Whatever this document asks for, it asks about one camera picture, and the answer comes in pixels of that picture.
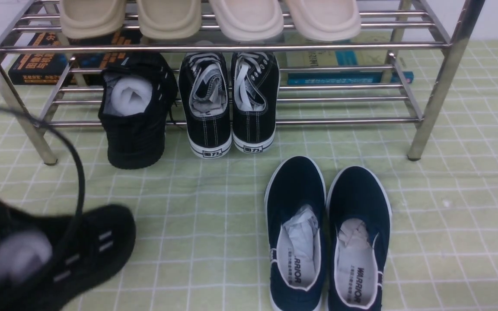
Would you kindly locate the left navy slip-on shoe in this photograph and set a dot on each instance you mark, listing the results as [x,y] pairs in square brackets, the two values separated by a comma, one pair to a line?
[295,206]

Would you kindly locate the cream slipper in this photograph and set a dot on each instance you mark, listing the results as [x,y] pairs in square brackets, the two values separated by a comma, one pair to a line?
[248,20]
[325,20]

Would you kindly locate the steel shoe rack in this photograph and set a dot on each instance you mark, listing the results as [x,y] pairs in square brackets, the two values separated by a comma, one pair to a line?
[416,27]

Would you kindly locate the navy slip-on shoe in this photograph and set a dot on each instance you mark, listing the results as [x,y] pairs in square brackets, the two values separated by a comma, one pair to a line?
[295,206]
[360,222]

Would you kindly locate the black canvas sneaker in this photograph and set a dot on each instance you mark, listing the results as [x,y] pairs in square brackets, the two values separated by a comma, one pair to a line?
[204,92]
[255,79]

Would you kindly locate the cream slipper far right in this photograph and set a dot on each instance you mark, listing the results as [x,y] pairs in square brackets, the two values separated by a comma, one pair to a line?
[325,20]

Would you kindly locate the beige slipper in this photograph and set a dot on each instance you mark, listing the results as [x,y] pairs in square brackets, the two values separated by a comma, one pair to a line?
[81,19]
[169,19]

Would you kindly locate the green checkered tablecloth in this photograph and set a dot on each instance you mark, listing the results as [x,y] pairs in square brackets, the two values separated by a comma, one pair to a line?
[202,243]

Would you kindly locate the right navy slip-on shoe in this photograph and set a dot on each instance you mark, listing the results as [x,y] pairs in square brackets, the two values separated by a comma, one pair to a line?
[360,222]

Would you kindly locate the black knit sneaker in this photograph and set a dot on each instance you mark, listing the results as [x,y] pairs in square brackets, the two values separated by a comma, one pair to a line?
[138,94]
[34,278]

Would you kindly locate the left black canvas sneaker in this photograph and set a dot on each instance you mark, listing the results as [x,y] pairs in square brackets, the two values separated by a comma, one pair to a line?
[204,92]

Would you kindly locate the right black canvas sneaker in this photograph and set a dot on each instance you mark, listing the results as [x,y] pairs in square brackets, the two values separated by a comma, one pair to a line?
[255,79]

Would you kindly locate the beige slipper far left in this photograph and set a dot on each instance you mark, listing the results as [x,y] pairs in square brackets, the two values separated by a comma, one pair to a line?
[81,19]

